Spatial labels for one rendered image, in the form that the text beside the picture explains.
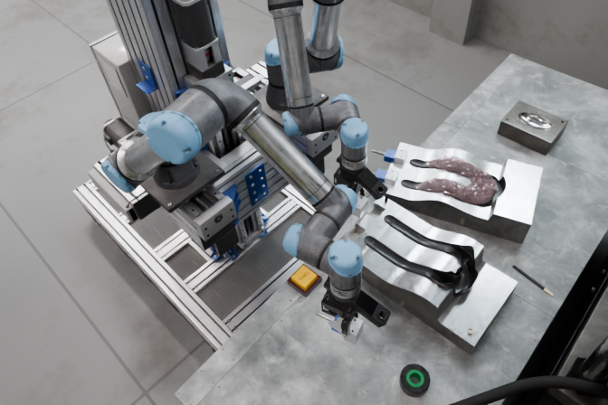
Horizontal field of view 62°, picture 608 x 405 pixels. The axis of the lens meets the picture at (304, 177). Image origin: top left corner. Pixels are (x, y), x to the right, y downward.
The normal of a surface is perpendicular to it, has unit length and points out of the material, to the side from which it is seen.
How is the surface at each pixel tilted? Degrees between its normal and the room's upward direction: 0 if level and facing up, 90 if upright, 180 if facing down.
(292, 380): 0
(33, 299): 0
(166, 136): 85
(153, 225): 0
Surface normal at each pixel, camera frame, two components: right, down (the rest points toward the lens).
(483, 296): -0.06, -0.66
